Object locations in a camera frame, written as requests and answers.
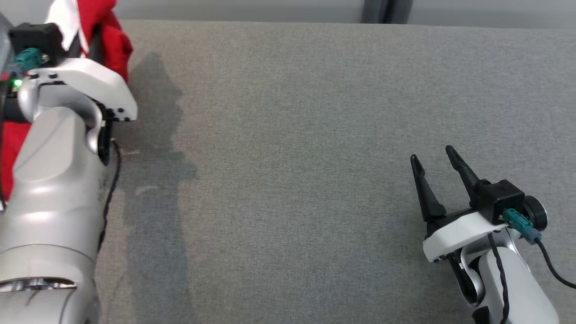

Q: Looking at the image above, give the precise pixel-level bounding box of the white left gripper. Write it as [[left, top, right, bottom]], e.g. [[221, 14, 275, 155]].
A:
[[27, 25, 138, 122]]

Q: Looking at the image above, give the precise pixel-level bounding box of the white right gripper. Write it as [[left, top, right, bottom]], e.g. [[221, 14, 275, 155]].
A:
[[410, 145, 509, 263]]

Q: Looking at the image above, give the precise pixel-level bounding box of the red white-sleeved Bulls jersey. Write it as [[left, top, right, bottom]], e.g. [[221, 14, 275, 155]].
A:
[[0, 0, 134, 201]]

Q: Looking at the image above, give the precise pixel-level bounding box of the teal-plug left camera cable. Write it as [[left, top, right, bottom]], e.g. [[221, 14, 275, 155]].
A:
[[9, 47, 48, 75]]

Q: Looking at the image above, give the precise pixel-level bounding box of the teal-plug camera cable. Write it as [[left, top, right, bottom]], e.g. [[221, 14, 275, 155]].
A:
[[503, 208, 576, 289], [9, 47, 48, 75]]

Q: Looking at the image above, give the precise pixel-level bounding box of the teal-plug right camera cable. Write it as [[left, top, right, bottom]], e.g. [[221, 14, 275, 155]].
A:
[[503, 208, 576, 289]]

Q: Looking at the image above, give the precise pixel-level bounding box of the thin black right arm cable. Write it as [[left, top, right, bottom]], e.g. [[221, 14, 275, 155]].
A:
[[488, 233, 511, 324]]

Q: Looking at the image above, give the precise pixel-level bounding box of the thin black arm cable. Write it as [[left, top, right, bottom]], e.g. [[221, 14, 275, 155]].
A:
[[488, 233, 511, 324], [97, 139, 122, 255]]

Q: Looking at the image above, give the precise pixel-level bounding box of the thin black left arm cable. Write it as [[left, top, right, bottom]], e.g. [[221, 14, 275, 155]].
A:
[[97, 139, 122, 255]]

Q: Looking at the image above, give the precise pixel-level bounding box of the grey metal partition post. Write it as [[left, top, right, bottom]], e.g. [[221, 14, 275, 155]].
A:
[[362, 0, 412, 24]]

